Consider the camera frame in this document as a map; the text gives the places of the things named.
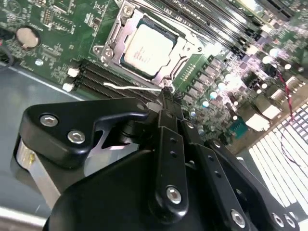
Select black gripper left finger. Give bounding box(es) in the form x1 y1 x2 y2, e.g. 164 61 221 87
14 88 190 219

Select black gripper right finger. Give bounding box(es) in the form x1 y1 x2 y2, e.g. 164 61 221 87
174 95 300 231

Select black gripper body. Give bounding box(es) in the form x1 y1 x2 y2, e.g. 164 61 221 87
47 149 227 231

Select metal socket cover frame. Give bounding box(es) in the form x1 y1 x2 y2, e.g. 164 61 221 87
103 12 204 85

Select silver topped CPU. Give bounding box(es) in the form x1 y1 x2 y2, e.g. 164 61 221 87
120 18 186 80

